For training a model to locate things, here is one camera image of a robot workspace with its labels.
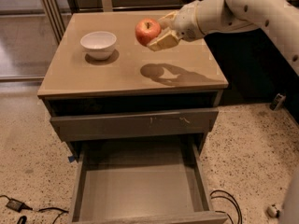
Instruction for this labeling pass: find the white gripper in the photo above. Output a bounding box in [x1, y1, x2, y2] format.
[147, 0, 204, 51]

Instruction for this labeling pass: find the red apple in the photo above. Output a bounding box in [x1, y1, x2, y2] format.
[135, 18, 161, 47]

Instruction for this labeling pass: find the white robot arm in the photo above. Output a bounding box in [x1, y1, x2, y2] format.
[147, 0, 299, 75]

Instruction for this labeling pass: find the grey top drawer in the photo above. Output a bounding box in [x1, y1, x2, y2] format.
[50, 108, 218, 142]

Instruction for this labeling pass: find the open grey middle drawer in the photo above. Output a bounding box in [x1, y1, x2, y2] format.
[68, 141, 228, 224]

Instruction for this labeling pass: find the white ceramic bowl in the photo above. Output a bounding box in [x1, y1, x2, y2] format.
[80, 31, 117, 60]

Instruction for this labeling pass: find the grey cabinet with tan top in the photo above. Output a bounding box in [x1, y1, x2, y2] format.
[37, 11, 228, 157]

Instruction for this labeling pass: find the small dark floor device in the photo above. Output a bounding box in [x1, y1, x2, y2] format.
[269, 93, 286, 111]

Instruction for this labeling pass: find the white power strip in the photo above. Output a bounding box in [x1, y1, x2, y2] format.
[266, 204, 281, 218]

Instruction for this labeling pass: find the black looped cable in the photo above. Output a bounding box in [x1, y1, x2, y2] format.
[209, 189, 244, 224]

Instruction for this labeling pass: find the black power adapter with cable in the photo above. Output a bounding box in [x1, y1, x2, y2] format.
[0, 194, 68, 224]

